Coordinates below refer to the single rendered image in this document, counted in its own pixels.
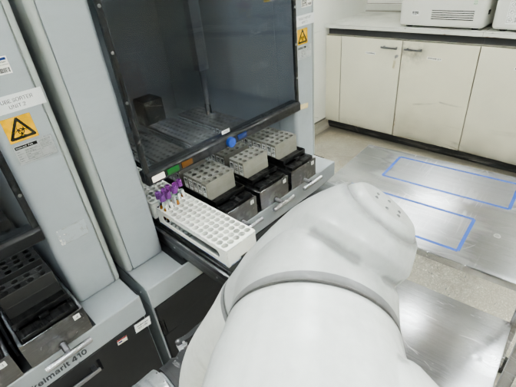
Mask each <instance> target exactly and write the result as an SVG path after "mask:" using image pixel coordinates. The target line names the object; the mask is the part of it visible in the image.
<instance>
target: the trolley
mask: <svg viewBox="0 0 516 387"><path fill-rule="evenodd" d="M359 182H366V183H368V184H371V185H372V186H374V187H376V188H378V189H380V190H381V191H382V192H383V193H384V194H386V195H387V196H389V197H390V198H391V199H392V200H394V201H395V202H396V203H397V204H398V205H399V206H400V207H401V208H402V209H403V210H404V211H405V213H406V214H407V215H408V217H409V218H410V220H411V221H412V222H413V224H414V227H415V238H416V240H417V245H418V248H417V251H416V254H418V255H420V256H423V257H426V258H428V259H430V260H434V261H436V262H439V263H442V264H445V265H446V266H450V267H452V268H455V269H457V270H461V271H463V272H465V273H469V274H471V275H473V276H476V277H479V278H482V279H483V280H487V281H489V282H492V283H495V284H498V285H500V286H503V287H506V288H508V289H512V290H514V291H516V177H511V176H508V175H504V174H498V173H494V172H491V171H486V170H480V169H477V168H473V167H467V166H463V165H460V164H453V163H449V162H446V161H443V160H436V159H432V158H429V157H423V156H418V155H415V154H409V153H406V152H401V151H398V150H392V149H388V148H384V147H378V146H375V145H371V144H369V145H368V146H367V147H366V148H364V149H363V150H362V151H361V152H360V153H358V154H357V155H356V156H355V157H354V158H353V159H351V161H350V162H348V163H347V164H346V165H345V166H344V167H342V168H341V169H340V170H339V171H338V172H337V173H335V174H334V175H333V176H332V177H330V178H329V179H328V180H327V181H326V182H325V183H324V184H323V185H322V186H321V187H319V188H318V189H317V190H316V191H315V192H313V193H312V194H311V195H310V196H309V197H311V196H313V195H315V194H317V193H319V192H321V191H323V190H326V189H329V188H330V187H334V186H336V185H339V184H343V183H352V184H354V183H359ZM309 197H307V198H309ZM395 290H396V292H397V293H398V295H399V315H400V326H401V332H402V341H403V345H404V348H405V354H406V357H407V359H409V360H411V361H413V362H414V363H416V364H417V365H418V366H420V367H421V368H422V369H423V370H424V371H425V372H426V373H427V374H428V375H429V377H430V378H431V379H432V380H433V381H434V382H435V383H436V384H437V385H438V386H439V387H493V386H494V383H495V379H496V376H497V374H498V373H501V375H500V378H499V380H498V382H497V384H496V386H495V387H511V385H512V383H513V381H514V379H515V377H516V343H515V344H514V348H513V349H512V351H511V354H510V355H509V358H508V357H506V354H507V351H508V348H509V346H510V344H511V341H512V339H513V338H514V334H515V333H516V309H515V311H514V314H513V316H512V318H511V321H510V322H508V321H505V320H503V319H500V318H498V317H496V316H493V315H491V314H489V313H486V312H484V311H481V310H480V309H476V308H475V307H472V306H469V305H467V304H465V303H462V302H459V301H457V300H456V299H452V298H451V297H448V296H445V295H443V294H441V293H438V292H436V291H434V290H432V289H429V288H426V287H424V286H421V285H419V284H417V283H414V282H412V281H410V280H408V279H405V280H404V281H403V282H402V283H400V284H399V285H398V286H397V287H396V288H395Z"/></svg>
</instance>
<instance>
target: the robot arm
mask: <svg viewBox="0 0 516 387"><path fill-rule="evenodd" d="M417 248H418V245H417V240H416V238H415V227H414V224H413V222H412V221H411V220H410V218H409V216H408V215H407V214H406V213H405V211H404V210H403V209H402V208H401V207H400V206H399V205H398V204H397V203H396V202H395V201H394V200H392V199H391V198H390V197H389V196H387V195H386V194H385V193H383V192H382V191H381V190H380V189H378V188H376V187H374V186H372V185H371V184H368V183H366V182H359V183H354V184H352V183H343V184H339V185H336V186H334V187H330V188H329V189H326V190H323V191H321V192H319V193H317V194H315V195H313V196H311V197H309V198H307V199H305V200H304V201H303V202H301V203H299V204H297V205H295V207H293V208H292V209H291V210H290V211H289V212H287V213H286V214H285V215H284V216H283V217H281V218H280V219H279V220H278V221H277V222H276V223H275V224H274V225H273V226H272V227H271V228H270V229H269V230H268V231H267V232H266V233H265V234H264V235H263V236H262V237H261V238H260V239H259V240H258V241H257V242H256V243H255V244H254V245H253V246H252V247H251V248H250V250H249V251H248V252H247V253H246V255H245V256H244V257H243V258H242V260H241V261H240V264H239V265H238V267H237V268H236V269H235V270H234V271H233V273H232V274H231V276H230V277H229V279H228V280H227V281H226V282H225V283H224V285H223V287H222V289H221V291H220V292H219V294H218V296H217V298H216V300H215V302H214V303H213V305H212V306H211V308H210V310H209V312H208V314H207V315H206V316H205V318H204V320H202V321H201V322H200V323H199V324H198V325H196V326H195V327H194V328H193V329H192V330H191V331H189V332H188V333H187V334H186V335H185V336H182V337H180V338H179V339H176V341H175V343H176V346H177V350H179V352H178V354H177V356H176V357H175V358H172V359H170V360H169V361H168V362H167V363H165V364H164V365H163V366H162V367H161V368H159V370H158V371H159V372H158V371H157V370H151V371H150V372H149V373H148V374H146V375H145V377H143V378H142V379H141V380H140V381H139V382H137V383H136V384H135V385H133V386H131V387H439V386H438V385H437V384H436V383H435V382H434V381H433V380H432V379H431V378H430V377H429V375H428V374H427V373H426V372H425V371H424V370H423V369H422V368H421V367H420V366H419V365H417V364H416V363H414V362H413V361H411V360H409V359H407V357H406V354H405V348H404V345H403V341H402V332H401V326H400V315H399V295H398V293H397V292H396V290H395V288H396V287H397V286H398V285H399V284H400V283H402V282H403V281H404V280H406V279H407V278H408V277H409V275H410V273H411V271H412V266H413V263H414V261H415V255H416V251H417Z"/></svg>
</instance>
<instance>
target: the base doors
mask: <svg viewBox="0 0 516 387"><path fill-rule="evenodd" d="M381 46H382V47H383V46H386V47H390V48H395V47H397V50H394V49H387V48H380V47H381ZM407 48H408V49H412V50H420V49H422V52H417V51H404V49H407ZM366 51H370V52H375V55H370V54H366ZM480 52H481V53H480ZM396 55H398V57H397V58H395V56H396ZM479 55H480V56H479ZM427 57H433V58H442V61H434V60H428V59H427ZM393 61H395V68H392V65H393ZM514 68H516V48H501V47H491V46H479V45H458V44H446V43H435V42H424V41H404V40H394V39H384V38H363V37H353V36H341V35H327V36H326V119H328V120H331V121H338V122H341V123H344V124H351V125H354V126H357V127H363V128H366V129H369V130H373V131H378V132H382V133H385V134H392V135H395V136H398V137H403V138H408V139H411V140H414V141H420V142H424V143H427V144H433V145H436V146H440V147H446V148H449V149H453V150H459V151H462V152H465V153H469V154H474V155H478V156H481V157H486V158H490V159H493V160H499V161H501V162H505V163H508V164H513V165H516V71H514ZM476 69H477V70H476ZM473 83H474V84H473Z"/></svg>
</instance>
